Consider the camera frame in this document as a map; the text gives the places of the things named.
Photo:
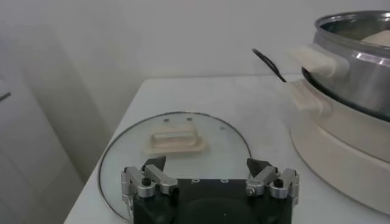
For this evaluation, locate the round glass pot lid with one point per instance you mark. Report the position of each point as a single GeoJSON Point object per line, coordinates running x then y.
{"type": "Point", "coordinates": [128, 158]}

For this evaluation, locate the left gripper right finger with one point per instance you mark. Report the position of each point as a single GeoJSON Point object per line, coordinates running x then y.
{"type": "Point", "coordinates": [262, 179]}

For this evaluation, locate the perforated steel steamer basket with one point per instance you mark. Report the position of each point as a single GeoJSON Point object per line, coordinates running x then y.
{"type": "Point", "coordinates": [365, 79]}

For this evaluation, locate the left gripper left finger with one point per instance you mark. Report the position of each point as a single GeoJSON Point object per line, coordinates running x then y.
{"type": "Point", "coordinates": [158, 178]}

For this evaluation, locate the cream electric cooker base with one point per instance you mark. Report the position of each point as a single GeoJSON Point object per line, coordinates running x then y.
{"type": "Point", "coordinates": [350, 164]}

